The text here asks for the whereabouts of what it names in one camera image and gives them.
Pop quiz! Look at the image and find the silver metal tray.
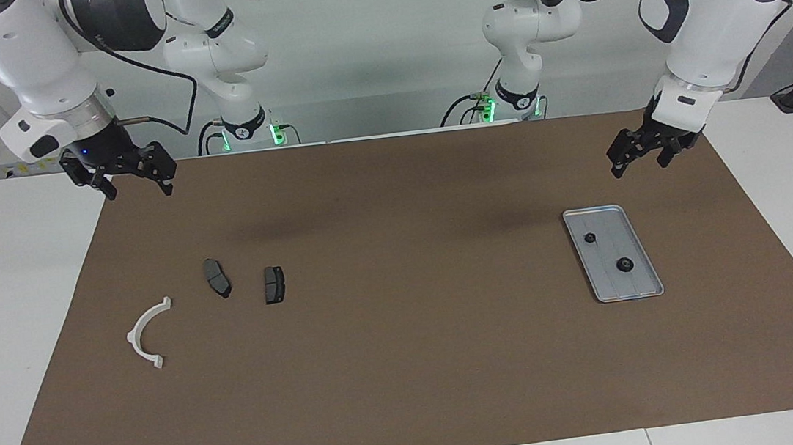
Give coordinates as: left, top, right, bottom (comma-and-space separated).
562, 200, 666, 307

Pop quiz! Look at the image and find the white box with yellow labels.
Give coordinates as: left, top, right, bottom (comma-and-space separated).
0, 155, 68, 181

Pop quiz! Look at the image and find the dark grey brake pad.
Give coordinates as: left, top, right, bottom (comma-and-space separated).
202, 257, 233, 301
261, 265, 289, 306

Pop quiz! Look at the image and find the brown table mat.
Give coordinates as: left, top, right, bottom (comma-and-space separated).
0, 92, 793, 445

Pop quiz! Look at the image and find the black base cable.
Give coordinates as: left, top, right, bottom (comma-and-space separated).
194, 119, 224, 157
434, 56, 509, 130

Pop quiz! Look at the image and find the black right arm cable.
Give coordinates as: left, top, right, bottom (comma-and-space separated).
59, 0, 204, 148

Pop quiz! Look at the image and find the white semicircular bracket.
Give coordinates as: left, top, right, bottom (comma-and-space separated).
122, 296, 180, 373

